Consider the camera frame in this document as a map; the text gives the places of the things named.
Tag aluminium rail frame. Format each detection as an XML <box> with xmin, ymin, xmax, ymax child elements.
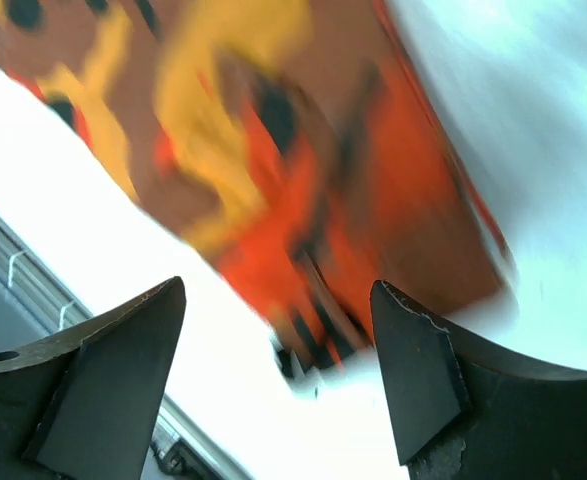
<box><xmin>0</xmin><ymin>217</ymin><xmax>250</xmax><ymax>480</ymax></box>

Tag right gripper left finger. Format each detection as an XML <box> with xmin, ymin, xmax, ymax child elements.
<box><xmin>0</xmin><ymin>277</ymin><xmax>186</xmax><ymax>479</ymax></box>

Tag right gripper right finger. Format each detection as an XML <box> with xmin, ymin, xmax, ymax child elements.
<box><xmin>370</xmin><ymin>281</ymin><xmax>587</xmax><ymax>479</ymax></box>

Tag orange camouflage trousers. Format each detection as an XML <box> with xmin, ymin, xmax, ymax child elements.
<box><xmin>0</xmin><ymin>1</ymin><xmax>510</xmax><ymax>379</ymax></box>

